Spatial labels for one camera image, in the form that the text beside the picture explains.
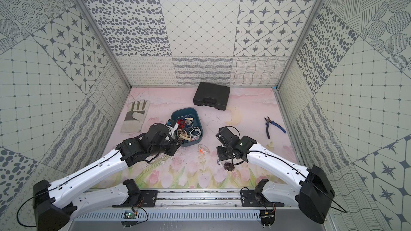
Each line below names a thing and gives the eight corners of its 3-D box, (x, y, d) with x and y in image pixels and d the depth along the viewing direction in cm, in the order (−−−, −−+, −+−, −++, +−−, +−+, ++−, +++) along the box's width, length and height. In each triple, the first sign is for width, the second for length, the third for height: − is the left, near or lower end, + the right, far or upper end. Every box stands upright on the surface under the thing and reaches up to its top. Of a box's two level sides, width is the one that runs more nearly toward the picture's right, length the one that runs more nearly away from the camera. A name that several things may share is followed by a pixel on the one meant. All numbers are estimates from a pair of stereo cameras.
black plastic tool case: (192, 104, 111) (191, 100, 108) (200, 84, 123) (200, 81, 120) (226, 111, 107) (227, 107, 104) (231, 90, 120) (231, 86, 117)
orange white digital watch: (200, 157, 89) (200, 155, 87) (196, 147, 93) (196, 145, 91) (209, 153, 91) (209, 151, 89) (205, 143, 95) (205, 141, 93)
